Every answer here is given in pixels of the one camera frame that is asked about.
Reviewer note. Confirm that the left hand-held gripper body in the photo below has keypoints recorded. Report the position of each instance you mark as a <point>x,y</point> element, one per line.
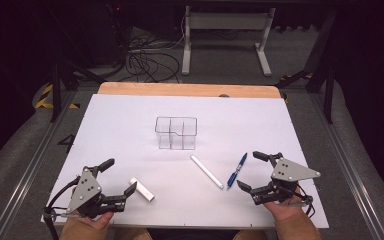
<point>86,190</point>

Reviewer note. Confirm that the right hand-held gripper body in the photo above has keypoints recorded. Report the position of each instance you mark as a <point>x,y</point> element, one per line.
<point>290,173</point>

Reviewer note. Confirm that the white pen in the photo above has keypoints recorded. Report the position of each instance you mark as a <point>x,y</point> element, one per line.
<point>206,172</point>

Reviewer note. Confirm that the clear plastic pen organizer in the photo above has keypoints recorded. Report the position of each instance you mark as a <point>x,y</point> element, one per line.
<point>176,133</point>

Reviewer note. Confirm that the person's left hand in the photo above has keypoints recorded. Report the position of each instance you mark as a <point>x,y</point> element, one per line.
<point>96,220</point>

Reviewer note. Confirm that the person's right hand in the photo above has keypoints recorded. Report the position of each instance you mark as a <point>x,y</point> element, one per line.
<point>281,210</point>

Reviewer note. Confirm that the short white tube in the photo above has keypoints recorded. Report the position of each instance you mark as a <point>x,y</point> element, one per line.
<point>142,189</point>

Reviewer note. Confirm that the blue pen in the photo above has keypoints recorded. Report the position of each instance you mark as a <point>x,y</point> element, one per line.
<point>237,170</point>

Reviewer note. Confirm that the black metal stand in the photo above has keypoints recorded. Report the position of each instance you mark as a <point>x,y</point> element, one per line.
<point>56,90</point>
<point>328,83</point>

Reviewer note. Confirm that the wooden table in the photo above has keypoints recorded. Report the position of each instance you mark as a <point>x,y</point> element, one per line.
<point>186,90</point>

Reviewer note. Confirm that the aluminium floor rail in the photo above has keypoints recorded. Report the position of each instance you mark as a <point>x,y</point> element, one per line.
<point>350,166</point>
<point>30,166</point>

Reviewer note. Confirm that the white metal desk frame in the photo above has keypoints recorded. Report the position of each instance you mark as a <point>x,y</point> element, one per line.
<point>226,20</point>

